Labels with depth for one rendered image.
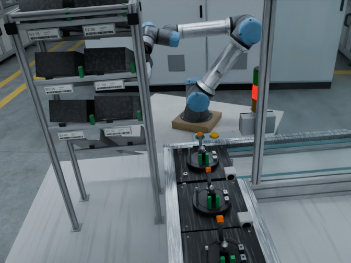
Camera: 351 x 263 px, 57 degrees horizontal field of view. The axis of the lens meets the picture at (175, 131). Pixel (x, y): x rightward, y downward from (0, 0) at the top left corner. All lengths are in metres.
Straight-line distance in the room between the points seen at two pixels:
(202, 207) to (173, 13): 3.26
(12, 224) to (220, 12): 3.11
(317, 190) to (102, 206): 0.88
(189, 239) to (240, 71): 3.45
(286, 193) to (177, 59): 3.16
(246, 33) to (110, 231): 1.05
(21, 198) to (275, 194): 2.27
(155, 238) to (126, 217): 0.17
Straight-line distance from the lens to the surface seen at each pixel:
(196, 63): 4.30
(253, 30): 1.59
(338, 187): 1.45
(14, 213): 2.97
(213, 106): 2.10
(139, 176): 1.53
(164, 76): 4.40
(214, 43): 4.21
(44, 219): 1.45
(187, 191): 1.25
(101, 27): 0.93
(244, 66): 4.31
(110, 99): 1.08
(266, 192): 1.35
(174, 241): 1.11
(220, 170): 1.34
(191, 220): 1.14
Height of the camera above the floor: 1.79
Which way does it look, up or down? 31 degrees down
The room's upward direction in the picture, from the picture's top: 4 degrees counter-clockwise
